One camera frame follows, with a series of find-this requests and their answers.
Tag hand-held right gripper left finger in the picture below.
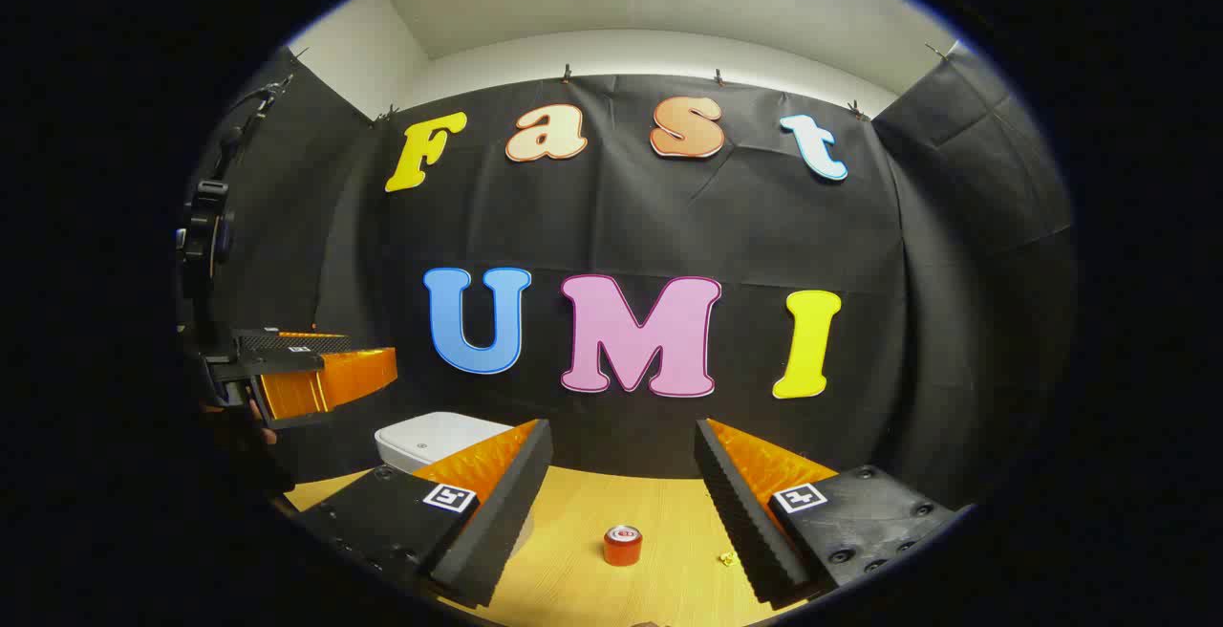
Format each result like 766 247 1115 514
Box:
287 419 555 609

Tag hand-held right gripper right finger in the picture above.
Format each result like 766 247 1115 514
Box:
694 419 961 609

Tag grey desktop garbage bin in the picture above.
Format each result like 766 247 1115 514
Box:
375 412 536 561

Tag red pop can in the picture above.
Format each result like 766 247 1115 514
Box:
603 525 643 567

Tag wooden desktop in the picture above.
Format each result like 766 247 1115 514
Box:
282 465 842 627

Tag black backdrop cloth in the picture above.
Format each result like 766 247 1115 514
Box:
177 44 1081 513

